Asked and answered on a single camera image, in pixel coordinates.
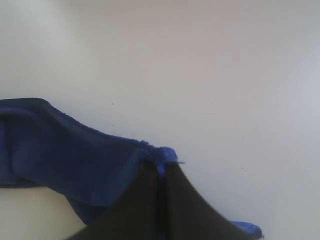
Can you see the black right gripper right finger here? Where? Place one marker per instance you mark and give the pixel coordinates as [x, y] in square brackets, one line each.
[187, 214]

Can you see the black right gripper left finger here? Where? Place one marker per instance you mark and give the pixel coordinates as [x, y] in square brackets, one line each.
[134, 214]

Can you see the blue microfiber towel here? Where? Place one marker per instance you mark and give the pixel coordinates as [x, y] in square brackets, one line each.
[42, 147]

